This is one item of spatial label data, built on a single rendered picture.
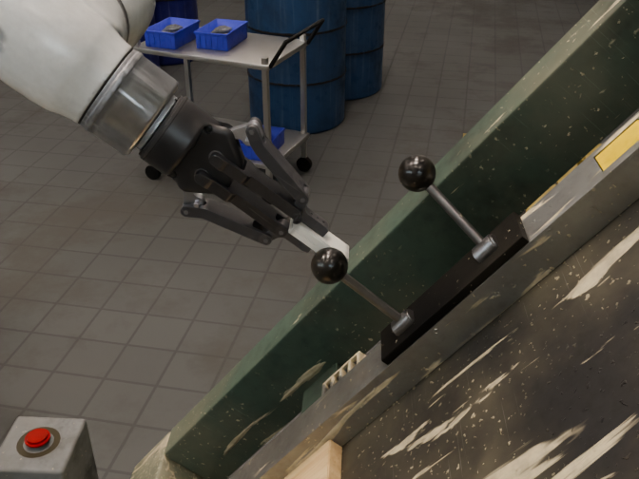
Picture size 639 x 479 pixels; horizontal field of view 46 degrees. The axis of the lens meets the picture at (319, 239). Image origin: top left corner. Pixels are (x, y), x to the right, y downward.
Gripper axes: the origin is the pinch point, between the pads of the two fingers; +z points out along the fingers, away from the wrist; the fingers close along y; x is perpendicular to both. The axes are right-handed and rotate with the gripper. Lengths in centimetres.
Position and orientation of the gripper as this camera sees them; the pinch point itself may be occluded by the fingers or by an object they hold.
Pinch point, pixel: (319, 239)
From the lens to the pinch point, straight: 79.4
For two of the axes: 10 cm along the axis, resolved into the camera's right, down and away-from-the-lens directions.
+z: 7.8, 5.6, 2.8
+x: -0.6, 5.1, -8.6
